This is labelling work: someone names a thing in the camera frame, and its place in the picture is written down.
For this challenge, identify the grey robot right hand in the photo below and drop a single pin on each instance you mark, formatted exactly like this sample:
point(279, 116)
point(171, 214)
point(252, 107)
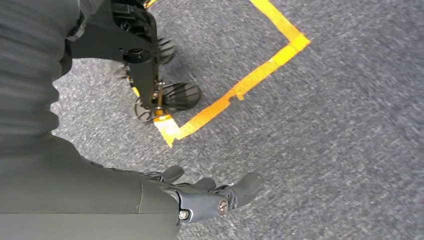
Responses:
point(82, 198)

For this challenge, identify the black ribbed right foot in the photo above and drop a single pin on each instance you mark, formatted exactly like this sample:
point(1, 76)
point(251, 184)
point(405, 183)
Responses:
point(182, 96)

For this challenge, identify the black robot right leg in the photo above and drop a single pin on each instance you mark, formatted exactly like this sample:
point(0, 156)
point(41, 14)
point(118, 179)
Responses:
point(109, 39)

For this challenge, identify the black ribbed foot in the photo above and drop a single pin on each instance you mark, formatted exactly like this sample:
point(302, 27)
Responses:
point(167, 49)
point(182, 96)

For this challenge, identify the yellow floor tape square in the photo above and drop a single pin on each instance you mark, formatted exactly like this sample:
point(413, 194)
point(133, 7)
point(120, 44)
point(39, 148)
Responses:
point(251, 78)

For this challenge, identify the black ribbed left foot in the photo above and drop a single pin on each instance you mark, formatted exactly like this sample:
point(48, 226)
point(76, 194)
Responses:
point(167, 49)

